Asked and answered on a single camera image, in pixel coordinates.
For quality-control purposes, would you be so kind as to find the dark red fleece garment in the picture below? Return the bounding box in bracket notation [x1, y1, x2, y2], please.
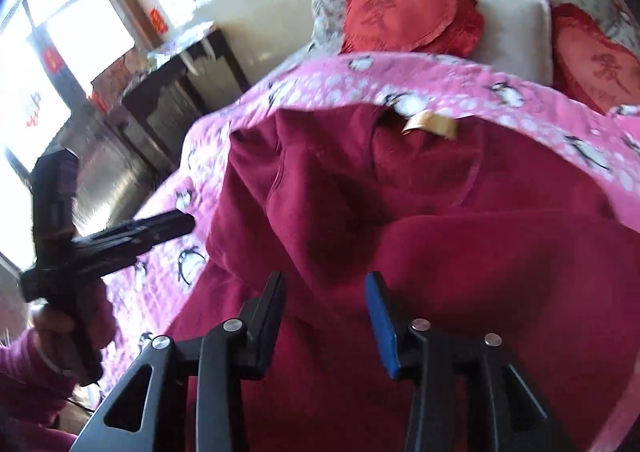
[160, 102, 640, 452]

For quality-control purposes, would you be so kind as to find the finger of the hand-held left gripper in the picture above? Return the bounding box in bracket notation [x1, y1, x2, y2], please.
[75, 210, 197, 267]

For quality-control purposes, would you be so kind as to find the person's left hand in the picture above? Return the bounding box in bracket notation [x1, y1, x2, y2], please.
[31, 277, 117, 385]

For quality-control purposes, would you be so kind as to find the pink penguin print blanket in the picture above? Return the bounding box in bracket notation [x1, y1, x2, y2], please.
[92, 52, 640, 400]

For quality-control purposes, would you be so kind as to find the white pillow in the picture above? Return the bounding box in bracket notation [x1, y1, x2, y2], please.
[457, 0, 555, 85]

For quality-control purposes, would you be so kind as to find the person's left forearm pink sleeve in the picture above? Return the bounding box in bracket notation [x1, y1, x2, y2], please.
[0, 329, 81, 452]

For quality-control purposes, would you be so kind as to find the window with red stickers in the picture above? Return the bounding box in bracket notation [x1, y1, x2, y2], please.
[0, 0, 138, 173]

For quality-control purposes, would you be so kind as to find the dark wooden cabinet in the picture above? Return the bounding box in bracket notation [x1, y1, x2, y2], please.
[121, 29, 251, 167]

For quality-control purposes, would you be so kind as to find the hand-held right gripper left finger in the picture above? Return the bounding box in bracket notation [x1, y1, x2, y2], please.
[68, 271, 288, 452]

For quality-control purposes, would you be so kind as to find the red heart-shaped cushion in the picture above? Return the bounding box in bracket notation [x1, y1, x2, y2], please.
[550, 3, 640, 115]
[340, 0, 485, 57]

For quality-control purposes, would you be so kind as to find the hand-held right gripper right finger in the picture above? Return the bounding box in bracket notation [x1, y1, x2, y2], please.
[364, 272, 566, 452]

